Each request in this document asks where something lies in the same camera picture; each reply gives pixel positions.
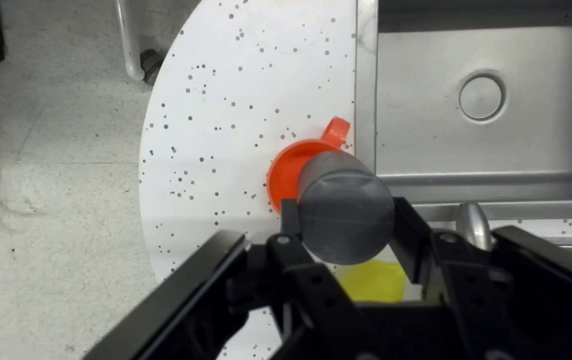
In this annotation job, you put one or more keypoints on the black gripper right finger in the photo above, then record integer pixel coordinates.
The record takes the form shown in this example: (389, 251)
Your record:
(499, 293)

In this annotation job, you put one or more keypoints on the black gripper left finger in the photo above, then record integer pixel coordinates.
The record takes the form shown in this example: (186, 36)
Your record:
(298, 286)

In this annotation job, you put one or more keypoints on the grey cylinder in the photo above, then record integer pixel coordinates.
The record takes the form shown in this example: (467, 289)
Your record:
(346, 212)

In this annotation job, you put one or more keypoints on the chrome toy faucet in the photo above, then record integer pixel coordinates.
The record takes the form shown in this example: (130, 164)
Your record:
(475, 226)

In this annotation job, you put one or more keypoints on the yellow toy lemon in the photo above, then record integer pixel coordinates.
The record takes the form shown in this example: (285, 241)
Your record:
(373, 283)

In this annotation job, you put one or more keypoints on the wooden toy kitchen unit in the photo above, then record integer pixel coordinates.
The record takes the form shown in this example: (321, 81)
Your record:
(232, 100)

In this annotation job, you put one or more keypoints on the steel toy sink basin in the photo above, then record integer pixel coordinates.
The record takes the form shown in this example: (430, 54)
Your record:
(419, 100)

